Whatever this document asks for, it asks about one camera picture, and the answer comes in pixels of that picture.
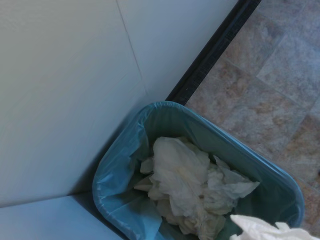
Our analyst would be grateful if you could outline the crumpled white tissue pile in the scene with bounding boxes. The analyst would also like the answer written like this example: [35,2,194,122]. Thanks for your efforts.
[133,136,261,236]

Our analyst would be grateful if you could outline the blue lined trash bin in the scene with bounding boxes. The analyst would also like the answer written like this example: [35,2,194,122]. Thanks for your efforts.
[92,100,306,240]

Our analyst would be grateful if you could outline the dark green trash bin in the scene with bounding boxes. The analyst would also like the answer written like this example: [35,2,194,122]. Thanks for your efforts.
[91,100,306,240]

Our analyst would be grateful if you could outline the black baseboard strip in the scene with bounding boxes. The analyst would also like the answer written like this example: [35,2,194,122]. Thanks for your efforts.
[165,0,263,106]

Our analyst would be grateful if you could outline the grey vanity cabinet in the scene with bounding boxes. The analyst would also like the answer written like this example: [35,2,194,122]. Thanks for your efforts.
[0,194,127,240]

